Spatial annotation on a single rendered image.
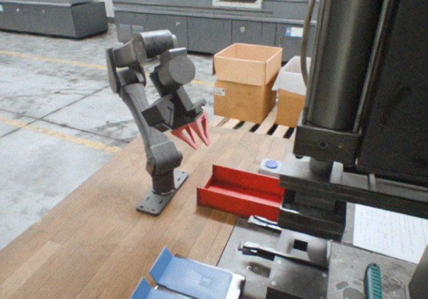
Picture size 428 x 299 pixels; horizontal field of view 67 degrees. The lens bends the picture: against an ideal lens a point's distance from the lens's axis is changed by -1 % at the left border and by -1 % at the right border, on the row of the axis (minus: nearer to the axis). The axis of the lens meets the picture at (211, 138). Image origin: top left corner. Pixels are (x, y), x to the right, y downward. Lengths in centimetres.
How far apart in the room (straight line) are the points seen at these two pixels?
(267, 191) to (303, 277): 35
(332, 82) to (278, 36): 471
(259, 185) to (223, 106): 219
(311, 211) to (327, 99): 18
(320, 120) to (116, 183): 68
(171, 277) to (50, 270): 27
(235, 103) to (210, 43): 267
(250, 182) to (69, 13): 664
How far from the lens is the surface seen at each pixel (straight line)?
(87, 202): 96
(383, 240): 90
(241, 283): 71
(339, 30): 44
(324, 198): 54
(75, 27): 733
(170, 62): 64
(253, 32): 526
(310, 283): 65
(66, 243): 87
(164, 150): 84
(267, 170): 99
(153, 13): 602
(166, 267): 73
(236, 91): 297
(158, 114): 65
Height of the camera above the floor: 149
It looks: 29 degrees down
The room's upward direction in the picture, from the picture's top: straight up
